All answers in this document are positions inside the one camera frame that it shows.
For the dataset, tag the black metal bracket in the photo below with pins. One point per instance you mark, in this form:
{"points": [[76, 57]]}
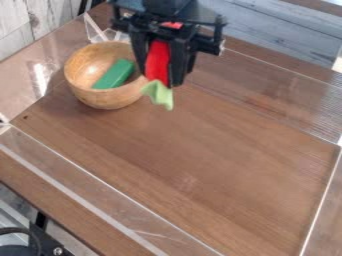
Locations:
{"points": [[49, 246]]}

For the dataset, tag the wooden bowl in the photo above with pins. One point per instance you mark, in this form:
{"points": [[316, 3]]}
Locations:
{"points": [[85, 67]]}

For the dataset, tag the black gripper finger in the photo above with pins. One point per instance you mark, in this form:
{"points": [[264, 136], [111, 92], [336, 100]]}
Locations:
{"points": [[181, 60], [140, 47]]}

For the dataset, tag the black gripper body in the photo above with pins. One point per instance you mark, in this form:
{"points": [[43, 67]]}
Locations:
{"points": [[172, 18]]}

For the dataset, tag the green rectangular block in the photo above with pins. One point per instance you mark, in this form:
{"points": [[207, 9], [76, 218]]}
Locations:
{"points": [[115, 76]]}

